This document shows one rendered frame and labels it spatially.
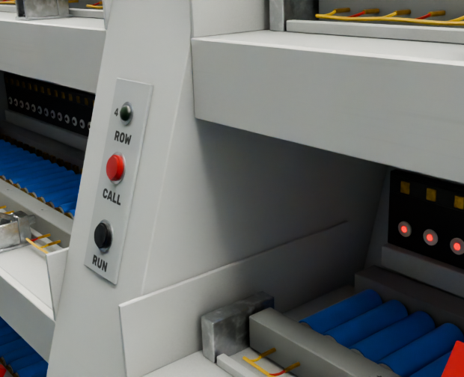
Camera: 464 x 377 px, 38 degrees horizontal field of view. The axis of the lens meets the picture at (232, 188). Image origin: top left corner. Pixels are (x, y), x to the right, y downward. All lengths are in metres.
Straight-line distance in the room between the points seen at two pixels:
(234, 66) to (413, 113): 0.11
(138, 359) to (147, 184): 0.10
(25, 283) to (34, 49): 0.19
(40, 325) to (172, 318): 0.14
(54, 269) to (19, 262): 0.12
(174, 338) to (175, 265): 0.05
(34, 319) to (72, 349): 0.07
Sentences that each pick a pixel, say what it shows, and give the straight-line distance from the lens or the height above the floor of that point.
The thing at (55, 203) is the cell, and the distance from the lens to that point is 0.67.
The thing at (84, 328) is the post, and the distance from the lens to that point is 0.46.
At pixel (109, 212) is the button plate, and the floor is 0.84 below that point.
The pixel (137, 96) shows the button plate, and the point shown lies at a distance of 0.41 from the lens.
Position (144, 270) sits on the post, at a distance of 0.40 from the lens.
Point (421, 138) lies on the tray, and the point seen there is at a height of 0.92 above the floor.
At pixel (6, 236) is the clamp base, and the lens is 0.62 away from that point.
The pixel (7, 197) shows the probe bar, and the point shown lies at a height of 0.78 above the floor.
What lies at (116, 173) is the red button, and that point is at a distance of 0.41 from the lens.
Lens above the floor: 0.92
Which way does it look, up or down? 7 degrees down
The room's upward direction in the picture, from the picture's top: 12 degrees clockwise
